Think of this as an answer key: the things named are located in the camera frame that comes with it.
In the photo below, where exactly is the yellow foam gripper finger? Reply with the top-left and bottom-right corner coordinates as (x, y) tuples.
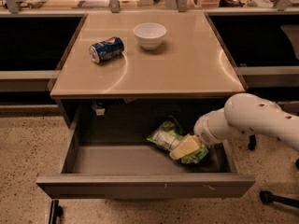
(169, 134), (202, 160)

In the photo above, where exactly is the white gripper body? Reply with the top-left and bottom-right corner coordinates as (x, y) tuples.
(193, 108), (238, 146)

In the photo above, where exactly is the green rice chip bag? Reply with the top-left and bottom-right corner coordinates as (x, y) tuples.
(147, 116), (209, 164)

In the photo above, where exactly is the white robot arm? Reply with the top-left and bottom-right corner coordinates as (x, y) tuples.
(170, 93), (299, 160)

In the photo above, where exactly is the open grey drawer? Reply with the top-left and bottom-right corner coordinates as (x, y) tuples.
(36, 102), (255, 199)

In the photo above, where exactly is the beige top cabinet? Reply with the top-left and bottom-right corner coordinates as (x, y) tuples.
(50, 11), (246, 104)

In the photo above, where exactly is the black caster wheel leg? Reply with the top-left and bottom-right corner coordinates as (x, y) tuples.
(259, 190), (299, 208)

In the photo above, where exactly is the white ceramic bowl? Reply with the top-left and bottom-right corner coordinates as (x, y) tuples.
(134, 22), (166, 50)

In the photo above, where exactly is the blue pepsi can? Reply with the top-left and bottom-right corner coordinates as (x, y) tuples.
(89, 37), (124, 63)

